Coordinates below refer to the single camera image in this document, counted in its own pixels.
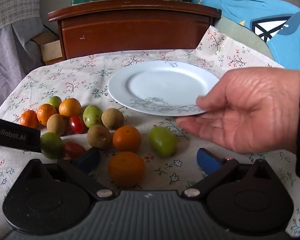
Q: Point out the floral tablecloth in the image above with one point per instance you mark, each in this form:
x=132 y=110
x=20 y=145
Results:
x=65 y=80

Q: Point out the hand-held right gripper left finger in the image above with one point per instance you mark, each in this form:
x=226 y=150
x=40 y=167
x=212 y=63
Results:
x=88 y=159

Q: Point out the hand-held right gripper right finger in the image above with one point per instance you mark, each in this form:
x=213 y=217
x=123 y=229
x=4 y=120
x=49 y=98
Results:
x=207 y=161

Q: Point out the brown kiwi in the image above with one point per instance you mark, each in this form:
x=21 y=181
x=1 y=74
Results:
x=56 y=124
x=99 y=137
x=112 y=118

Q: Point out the blue printed cushion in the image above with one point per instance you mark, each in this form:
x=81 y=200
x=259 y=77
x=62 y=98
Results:
x=265 y=7

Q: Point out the small green jujube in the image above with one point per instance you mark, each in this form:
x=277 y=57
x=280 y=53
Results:
x=55 y=101

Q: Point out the red cherry tomato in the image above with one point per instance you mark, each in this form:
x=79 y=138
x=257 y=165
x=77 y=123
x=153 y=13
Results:
x=73 y=150
x=76 y=124

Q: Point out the olive green cushion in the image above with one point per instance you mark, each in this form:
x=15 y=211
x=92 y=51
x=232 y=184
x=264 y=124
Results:
x=240 y=35

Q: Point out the brown cardboard box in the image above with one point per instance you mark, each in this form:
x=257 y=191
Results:
x=51 y=51

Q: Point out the brown wooden cabinet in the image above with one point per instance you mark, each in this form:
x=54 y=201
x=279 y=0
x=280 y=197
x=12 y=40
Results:
x=130 y=30

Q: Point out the orange mandarin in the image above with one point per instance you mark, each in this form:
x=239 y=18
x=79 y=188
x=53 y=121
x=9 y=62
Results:
x=70 y=107
x=126 y=138
x=46 y=113
x=29 y=118
x=126 y=168

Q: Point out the white plate with rose print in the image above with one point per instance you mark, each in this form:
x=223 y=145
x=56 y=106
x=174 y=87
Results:
x=165 y=85

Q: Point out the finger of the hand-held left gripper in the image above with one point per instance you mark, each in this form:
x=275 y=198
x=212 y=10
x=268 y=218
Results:
x=12 y=136

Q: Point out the grey checked cloth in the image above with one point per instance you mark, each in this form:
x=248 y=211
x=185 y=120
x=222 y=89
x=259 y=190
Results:
x=12 y=67

